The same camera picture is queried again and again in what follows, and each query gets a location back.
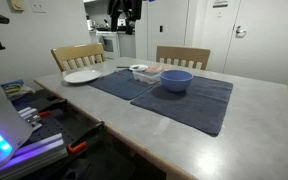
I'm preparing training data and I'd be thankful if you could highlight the metal spoon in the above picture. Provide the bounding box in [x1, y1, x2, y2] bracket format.
[116, 65, 140, 70]

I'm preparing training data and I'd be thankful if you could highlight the folded cloths stack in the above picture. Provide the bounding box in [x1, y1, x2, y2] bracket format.
[0, 79, 35, 101]

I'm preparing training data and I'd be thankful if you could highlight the blue bowl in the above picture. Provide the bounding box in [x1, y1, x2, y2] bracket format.
[159, 69, 194, 93]

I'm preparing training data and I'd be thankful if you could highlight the light wooden slatted chair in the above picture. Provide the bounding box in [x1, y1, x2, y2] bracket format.
[50, 42, 108, 73]

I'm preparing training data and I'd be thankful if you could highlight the brown wooden slatted chair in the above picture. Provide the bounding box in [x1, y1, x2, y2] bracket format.
[155, 45, 212, 71]

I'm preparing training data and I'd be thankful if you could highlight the beige round thermostat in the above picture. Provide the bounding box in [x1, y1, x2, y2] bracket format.
[7, 0, 26, 13]

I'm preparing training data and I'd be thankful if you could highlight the orange clear snack bag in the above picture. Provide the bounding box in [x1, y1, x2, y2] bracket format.
[144, 64, 172, 74]

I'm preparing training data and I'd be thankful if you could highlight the grey metal bracket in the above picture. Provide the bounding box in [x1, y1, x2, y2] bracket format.
[17, 106, 43, 133]

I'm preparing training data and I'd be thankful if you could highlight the white double switch plate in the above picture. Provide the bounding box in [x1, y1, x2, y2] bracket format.
[29, 0, 47, 14]

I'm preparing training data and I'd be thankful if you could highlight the white door sign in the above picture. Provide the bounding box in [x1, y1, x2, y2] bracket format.
[213, 0, 229, 8]

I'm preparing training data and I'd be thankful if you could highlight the small white saucer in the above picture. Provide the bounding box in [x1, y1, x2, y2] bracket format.
[128, 64, 150, 72]

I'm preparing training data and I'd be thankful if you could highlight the silver door lever handle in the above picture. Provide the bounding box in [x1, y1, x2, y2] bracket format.
[235, 25, 248, 38]

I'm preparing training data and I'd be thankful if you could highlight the aluminium profile rail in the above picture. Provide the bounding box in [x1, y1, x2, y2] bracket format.
[0, 133, 69, 180]

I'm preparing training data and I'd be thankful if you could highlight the white door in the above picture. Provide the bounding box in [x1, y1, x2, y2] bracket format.
[223, 0, 288, 87]

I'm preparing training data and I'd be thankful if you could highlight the white kitchen stove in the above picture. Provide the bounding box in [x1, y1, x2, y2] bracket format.
[95, 30, 121, 60]

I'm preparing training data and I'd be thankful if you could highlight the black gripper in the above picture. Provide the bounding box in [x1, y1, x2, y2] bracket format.
[107, 0, 143, 35]

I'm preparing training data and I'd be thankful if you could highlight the black perforated base board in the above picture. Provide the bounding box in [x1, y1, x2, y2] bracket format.
[17, 96, 105, 148]

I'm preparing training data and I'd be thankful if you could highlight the dark blue cloth placemat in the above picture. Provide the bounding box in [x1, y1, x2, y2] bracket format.
[129, 75, 234, 138]
[88, 69, 160, 101]

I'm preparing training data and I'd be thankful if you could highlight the black clamp orange handle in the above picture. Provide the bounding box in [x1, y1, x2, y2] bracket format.
[67, 120, 106, 155]
[37, 98, 68, 118]

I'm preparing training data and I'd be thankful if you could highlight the clear plastic lunchbox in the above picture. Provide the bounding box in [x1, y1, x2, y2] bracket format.
[132, 68, 162, 85]

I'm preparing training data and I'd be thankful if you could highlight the large white plate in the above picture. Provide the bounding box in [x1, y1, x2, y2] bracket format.
[63, 69, 103, 84]

